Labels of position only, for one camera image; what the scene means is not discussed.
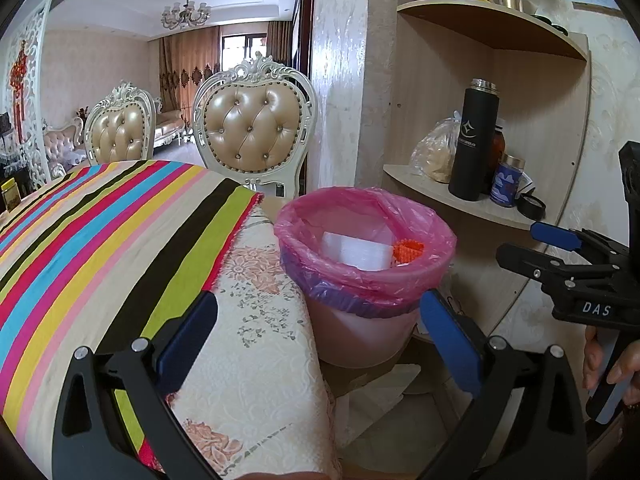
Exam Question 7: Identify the person's right hand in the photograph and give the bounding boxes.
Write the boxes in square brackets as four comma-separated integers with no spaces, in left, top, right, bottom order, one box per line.
[582,326,640,407]

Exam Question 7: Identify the wooden corner shelf unit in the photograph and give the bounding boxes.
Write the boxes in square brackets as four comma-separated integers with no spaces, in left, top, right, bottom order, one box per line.
[367,0,593,361]

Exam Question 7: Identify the brown curtains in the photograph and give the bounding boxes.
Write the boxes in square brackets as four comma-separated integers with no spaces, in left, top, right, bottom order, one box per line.
[159,20,296,111]

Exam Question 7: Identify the white paper sheet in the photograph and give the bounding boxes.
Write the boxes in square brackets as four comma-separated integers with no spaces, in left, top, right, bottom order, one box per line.
[335,362,423,441]

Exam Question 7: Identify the beige tufted carved chair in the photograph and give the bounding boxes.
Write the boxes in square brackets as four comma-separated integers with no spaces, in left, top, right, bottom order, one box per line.
[192,51,318,198]
[84,80,157,166]

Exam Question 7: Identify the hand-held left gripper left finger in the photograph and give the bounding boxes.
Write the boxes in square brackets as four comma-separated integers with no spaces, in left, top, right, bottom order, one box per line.
[51,290,221,480]

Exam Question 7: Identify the striped colourful tablecloth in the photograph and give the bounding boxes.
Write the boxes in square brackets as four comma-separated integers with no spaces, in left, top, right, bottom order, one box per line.
[0,159,265,480]

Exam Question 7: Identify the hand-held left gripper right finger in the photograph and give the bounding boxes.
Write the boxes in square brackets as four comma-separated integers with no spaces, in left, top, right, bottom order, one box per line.
[420,289,587,480]

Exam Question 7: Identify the white foam block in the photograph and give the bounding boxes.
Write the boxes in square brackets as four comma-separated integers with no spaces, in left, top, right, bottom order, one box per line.
[321,231,393,271]

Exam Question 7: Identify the purple trash bag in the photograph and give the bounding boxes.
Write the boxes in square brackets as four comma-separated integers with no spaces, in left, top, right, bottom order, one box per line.
[280,250,426,318]

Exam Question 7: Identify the beige carved sofa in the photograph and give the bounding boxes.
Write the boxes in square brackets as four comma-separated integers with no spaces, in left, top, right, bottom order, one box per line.
[152,105,196,148]

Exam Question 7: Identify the large pink foam fruit net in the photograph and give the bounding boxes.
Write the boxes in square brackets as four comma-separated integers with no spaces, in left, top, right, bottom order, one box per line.
[392,241,426,266]

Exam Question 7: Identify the red knot wall ornament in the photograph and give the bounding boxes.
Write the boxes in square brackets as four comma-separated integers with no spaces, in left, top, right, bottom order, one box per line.
[9,40,29,131]

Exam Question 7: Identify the beige floral tablecloth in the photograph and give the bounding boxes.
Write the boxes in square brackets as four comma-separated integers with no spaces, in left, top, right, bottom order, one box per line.
[165,197,343,480]

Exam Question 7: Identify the white lattice screen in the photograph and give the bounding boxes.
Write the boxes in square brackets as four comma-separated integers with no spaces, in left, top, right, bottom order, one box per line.
[0,0,53,181]

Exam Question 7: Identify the carved white armchair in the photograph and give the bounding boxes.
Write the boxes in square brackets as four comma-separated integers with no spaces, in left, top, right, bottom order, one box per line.
[42,117,86,176]

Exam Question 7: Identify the brown glass jar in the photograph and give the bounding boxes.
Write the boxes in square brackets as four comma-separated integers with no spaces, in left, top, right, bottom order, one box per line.
[487,117,507,196]

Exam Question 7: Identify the clear bag of food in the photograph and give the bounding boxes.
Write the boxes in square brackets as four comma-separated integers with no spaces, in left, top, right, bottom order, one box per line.
[410,110,463,184]

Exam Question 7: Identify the blue label jar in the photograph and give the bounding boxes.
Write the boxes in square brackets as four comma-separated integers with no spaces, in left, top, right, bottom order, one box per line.
[490,154,527,207]

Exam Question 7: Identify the black tape roll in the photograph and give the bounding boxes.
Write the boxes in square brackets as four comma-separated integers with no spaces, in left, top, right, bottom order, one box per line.
[515,194,547,221]

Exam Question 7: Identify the pale pink trash bin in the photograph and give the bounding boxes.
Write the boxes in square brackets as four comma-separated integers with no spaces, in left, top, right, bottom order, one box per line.
[305,255,453,368]

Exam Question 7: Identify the pink trash bag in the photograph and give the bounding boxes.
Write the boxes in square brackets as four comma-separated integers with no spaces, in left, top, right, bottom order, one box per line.
[274,186,457,318]

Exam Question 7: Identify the black thermos bottle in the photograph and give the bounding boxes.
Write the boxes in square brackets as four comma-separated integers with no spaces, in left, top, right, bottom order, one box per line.
[448,78,500,202]

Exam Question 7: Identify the crystal chandelier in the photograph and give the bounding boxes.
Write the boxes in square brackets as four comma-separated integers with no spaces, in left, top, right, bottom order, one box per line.
[160,0,212,29]

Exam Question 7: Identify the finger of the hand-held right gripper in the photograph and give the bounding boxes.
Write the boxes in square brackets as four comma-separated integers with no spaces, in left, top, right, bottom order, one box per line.
[496,242,606,291]
[530,221,632,263]

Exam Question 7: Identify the yellow lid glass jar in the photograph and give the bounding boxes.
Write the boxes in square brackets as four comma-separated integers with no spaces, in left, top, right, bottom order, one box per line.
[0,178,21,213]

